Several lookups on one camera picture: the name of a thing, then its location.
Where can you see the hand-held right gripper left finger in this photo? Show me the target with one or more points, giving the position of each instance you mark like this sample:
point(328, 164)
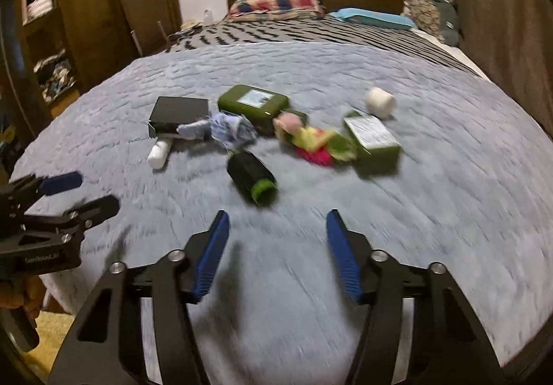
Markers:
point(211, 255)

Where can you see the brown curtain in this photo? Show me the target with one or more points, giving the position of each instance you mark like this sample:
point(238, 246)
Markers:
point(497, 21)

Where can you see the dark grey plush toy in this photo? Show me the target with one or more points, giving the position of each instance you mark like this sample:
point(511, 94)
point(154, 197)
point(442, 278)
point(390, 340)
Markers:
point(449, 21)

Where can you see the white bed sheet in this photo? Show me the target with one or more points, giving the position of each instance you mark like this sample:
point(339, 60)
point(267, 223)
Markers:
point(449, 52)

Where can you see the small green box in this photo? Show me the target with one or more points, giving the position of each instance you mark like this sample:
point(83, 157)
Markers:
point(376, 151)

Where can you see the black cylinder with green cap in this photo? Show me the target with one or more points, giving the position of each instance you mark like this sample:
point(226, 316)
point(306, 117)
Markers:
point(246, 171)

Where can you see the magenta wrapper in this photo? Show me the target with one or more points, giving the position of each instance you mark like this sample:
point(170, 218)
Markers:
point(317, 158)

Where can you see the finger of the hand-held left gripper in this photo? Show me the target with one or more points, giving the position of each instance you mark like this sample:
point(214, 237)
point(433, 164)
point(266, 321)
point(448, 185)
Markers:
point(99, 207)
point(60, 184)

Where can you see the patterned cushion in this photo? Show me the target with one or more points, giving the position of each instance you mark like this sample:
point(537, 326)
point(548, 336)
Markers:
point(421, 13)

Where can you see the pink paper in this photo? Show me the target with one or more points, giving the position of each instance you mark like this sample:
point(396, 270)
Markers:
point(287, 122)

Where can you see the black cardboard box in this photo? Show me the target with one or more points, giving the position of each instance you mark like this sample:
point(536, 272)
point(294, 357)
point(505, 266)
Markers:
point(177, 112)

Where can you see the blue pillow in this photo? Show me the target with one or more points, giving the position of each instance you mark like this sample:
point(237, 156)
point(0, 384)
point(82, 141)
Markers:
point(371, 17)

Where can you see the white plastic bottle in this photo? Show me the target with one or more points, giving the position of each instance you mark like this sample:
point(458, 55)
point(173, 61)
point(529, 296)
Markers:
point(157, 153)

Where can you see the colourful plush toy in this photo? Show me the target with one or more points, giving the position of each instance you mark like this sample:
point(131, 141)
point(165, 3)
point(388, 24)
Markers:
point(311, 136)

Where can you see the yellow fluffy rug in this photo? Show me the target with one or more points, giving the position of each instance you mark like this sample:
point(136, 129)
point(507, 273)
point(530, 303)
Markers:
point(54, 324)

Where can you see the blue-white cloth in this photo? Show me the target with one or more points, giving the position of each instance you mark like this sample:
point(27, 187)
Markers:
point(229, 130)

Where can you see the grey fluffy blanket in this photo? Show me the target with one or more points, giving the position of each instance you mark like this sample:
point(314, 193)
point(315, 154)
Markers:
point(432, 216)

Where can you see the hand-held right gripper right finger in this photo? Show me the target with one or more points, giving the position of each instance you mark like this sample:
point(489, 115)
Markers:
point(343, 255)

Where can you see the grey black striped blanket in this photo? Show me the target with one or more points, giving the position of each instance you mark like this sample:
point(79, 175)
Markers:
point(302, 32)

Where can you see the colourful clothes pile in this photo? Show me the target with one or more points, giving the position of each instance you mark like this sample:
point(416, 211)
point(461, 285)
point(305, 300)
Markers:
point(56, 78)

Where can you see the large green box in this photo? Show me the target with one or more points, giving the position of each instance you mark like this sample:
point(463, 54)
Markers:
point(233, 106)

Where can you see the person's left hand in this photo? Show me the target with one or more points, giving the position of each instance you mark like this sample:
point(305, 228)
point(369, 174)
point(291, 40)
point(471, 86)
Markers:
point(32, 294)

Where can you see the plaid pillow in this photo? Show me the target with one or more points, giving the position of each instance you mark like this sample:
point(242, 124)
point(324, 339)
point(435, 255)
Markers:
point(276, 2)

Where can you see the wooden wardrobe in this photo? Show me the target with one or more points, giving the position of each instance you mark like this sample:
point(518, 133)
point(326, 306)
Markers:
point(86, 0)

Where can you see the white paper roll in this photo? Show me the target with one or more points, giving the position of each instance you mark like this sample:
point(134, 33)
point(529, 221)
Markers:
point(380, 102)

